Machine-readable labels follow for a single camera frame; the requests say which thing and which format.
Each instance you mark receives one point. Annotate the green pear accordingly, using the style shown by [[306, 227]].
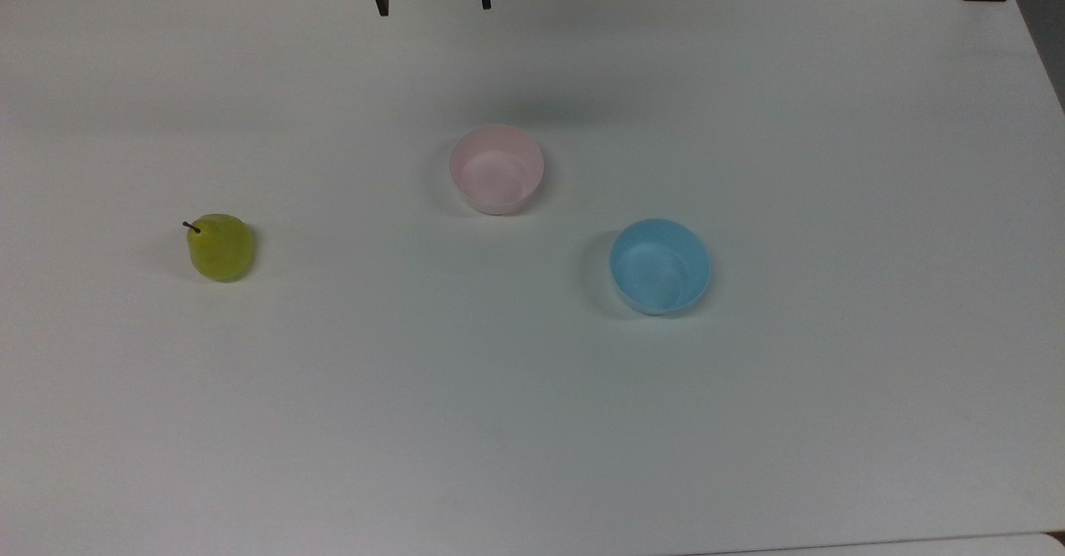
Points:
[[221, 248]]

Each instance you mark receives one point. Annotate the pink plastic bowl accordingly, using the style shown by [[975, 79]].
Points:
[[497, 170]]

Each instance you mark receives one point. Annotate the blue plastic bowl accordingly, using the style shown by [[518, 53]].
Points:
[[660, 266]]

